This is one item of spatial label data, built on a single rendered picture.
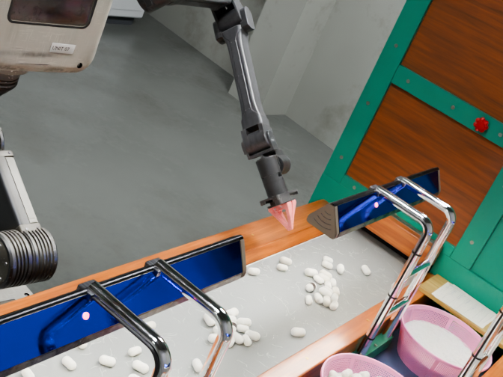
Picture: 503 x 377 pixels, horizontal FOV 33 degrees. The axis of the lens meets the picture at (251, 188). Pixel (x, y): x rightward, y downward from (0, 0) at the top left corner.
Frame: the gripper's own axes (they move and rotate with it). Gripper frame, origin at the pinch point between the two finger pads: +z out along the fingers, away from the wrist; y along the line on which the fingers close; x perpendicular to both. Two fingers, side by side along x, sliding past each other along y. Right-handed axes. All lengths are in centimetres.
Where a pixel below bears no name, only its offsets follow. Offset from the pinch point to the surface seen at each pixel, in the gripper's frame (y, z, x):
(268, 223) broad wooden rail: 12.2, -2.9, 14.8
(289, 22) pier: 273, -117, 133
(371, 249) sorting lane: 43.4, 15.4, 3.1
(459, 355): 21, 48, -24
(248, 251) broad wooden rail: -7.2, 2.6, 10.2
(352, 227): -20.9, 4.2, -30.2
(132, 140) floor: 142, -68, 172
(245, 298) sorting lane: -22.5, 12.8, 4.3
